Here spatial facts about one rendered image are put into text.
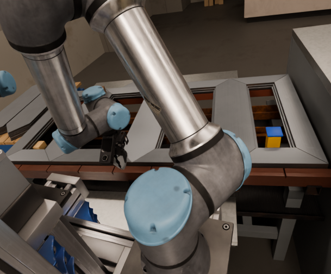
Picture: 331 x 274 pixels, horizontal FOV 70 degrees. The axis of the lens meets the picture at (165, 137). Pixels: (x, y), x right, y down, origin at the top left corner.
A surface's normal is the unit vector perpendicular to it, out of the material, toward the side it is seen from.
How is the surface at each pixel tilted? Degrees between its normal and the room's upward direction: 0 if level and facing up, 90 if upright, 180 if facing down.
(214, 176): 42
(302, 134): 0
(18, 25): 94
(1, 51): 90
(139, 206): 7
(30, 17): 101
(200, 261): 73
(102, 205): 0
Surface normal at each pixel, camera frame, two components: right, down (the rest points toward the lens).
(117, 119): 0.66, 0.37
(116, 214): -0.18, -0.76
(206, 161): 0.02, 0.17
